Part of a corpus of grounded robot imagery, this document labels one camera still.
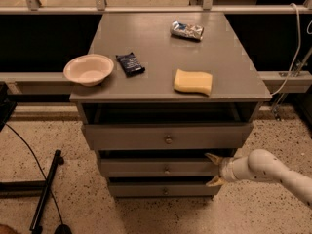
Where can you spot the black equipment at left edge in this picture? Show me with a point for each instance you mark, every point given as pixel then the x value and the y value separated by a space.
pixel 7 107

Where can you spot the white bowl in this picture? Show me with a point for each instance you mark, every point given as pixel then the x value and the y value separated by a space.
pixel 88 70

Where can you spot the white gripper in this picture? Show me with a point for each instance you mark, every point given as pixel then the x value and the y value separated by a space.
pixel 225 170

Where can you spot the silver foil chip bag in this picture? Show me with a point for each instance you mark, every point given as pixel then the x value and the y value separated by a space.
pixel 188 31

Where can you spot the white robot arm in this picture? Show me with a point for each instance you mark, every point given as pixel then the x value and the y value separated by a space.
pixel 261 166

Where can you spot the yellow sponge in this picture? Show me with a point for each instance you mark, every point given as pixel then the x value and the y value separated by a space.
pixel 193 82

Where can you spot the black stand leg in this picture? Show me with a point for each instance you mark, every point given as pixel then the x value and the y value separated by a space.
pixel 40 188

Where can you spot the grey bottom drawer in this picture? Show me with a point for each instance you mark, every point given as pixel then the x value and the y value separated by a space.
pixel 177 189

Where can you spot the dark blue snack packet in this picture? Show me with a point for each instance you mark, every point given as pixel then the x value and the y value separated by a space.
pixel 130 64

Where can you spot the grey top drawer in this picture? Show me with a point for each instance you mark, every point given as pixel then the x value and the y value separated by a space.
pixel 166 136

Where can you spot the grey drawer cabinet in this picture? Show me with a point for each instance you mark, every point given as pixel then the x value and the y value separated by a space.
pixel 150 97

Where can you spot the grey drawer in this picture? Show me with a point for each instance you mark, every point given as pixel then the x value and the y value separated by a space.
pixel 171 167
pixel 166 136
pixel 177 189

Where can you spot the metal railing frame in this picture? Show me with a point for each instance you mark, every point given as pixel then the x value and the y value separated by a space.
pixel 38 37

